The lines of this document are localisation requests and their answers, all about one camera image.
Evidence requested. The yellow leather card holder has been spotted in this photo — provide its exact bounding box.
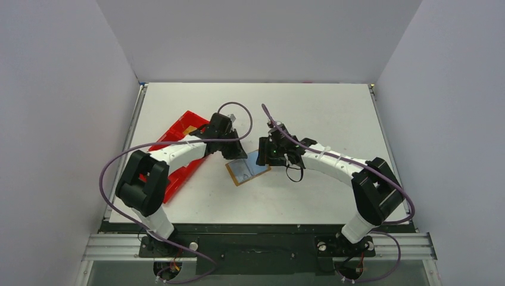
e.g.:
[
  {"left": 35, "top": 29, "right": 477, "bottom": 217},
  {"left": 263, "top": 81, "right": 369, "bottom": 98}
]
[{"left": 225, "top": 150, "right": 271, "bottom": 186}]

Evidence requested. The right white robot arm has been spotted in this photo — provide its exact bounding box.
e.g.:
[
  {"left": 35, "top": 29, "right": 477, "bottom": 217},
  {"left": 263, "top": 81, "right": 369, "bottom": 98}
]
[{"left": 256, "top": 123, "right": 405, "bottom": 254}]

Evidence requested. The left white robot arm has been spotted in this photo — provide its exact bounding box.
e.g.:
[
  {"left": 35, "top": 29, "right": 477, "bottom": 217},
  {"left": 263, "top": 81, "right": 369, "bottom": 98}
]
[{"left": 115, "top": 113, "right": 247, "bottom": 256}]

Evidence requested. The gold card in tray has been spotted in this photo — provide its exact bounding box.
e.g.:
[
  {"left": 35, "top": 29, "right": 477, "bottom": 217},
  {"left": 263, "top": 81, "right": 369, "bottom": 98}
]
[{"left": 182, "top": 126, "right": 201, "bottom": 136}]

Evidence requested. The red plastic compartment tray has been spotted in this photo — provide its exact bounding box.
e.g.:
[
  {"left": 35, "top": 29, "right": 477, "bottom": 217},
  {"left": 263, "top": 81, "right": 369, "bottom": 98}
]
[{"left": 148, "top": 111, "right": 209, "bottom": 204}]

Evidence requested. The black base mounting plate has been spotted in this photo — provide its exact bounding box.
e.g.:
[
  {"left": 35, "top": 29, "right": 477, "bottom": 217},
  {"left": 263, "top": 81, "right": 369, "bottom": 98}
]
[{"left": 98, "top": 222, "right": 416, "bottom": 276}]

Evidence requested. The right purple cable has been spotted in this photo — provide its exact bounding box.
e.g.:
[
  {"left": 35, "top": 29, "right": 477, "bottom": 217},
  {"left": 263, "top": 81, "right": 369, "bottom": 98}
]
[{"left": 261, "top": 104, "right": 417, "bottom": 284}]

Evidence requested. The purple cable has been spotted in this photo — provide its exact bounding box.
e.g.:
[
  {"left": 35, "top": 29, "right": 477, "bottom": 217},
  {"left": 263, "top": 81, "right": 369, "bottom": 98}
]
[
  {"left": 98, "top": 101, "right": 254, "bottom": 283},
  {"left": 261, "top": 104, "right": 417, "bottom": 284}
]

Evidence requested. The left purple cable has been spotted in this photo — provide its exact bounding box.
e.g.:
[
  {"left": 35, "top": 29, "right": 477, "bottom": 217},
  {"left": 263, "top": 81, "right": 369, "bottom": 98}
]
[{"left": 98, "top": 101, "right": 254, "bottom": 283}]

